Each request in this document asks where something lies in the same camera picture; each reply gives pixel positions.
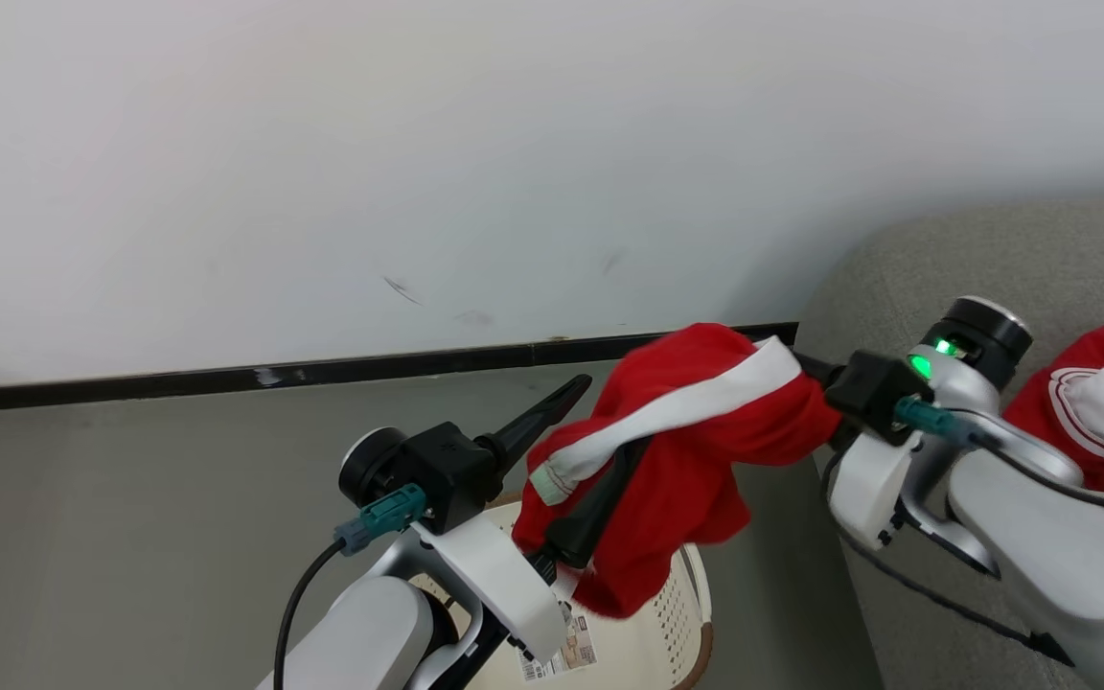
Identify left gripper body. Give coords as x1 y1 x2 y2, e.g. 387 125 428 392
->
337 425 572 664

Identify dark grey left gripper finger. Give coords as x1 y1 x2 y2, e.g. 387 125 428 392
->
473 374 594 472
540 433 656 571

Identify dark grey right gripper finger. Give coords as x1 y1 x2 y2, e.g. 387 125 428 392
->
791 351 847 388

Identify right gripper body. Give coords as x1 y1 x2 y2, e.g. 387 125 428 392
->
826 295 1035 552

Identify red jersey with white sleeves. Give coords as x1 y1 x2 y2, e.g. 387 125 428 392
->
1002 303 1104 530

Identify red shorts with white stripe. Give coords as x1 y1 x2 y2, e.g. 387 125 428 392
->
511 322 843 620

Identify cream perforated laundry basket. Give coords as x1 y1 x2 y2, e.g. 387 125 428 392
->
406 493 715 690

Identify white barcode sticker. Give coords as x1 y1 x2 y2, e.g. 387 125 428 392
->
516 602 599 684

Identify grey fabric sofa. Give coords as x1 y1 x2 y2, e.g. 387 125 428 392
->
794 192 1104 690

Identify black right camera cable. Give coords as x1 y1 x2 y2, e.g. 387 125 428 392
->
894 396 1104 515

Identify black camera cable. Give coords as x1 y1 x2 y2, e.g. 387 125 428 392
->
273 483 428 690
894 396 1104 515

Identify black left camera cable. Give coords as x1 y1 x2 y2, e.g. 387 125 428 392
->
273 483 428 690

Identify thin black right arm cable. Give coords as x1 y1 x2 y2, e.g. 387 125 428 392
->
818 450 1077 669

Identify black wall baseboard strip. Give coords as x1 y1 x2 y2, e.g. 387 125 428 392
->
0 321 800 416

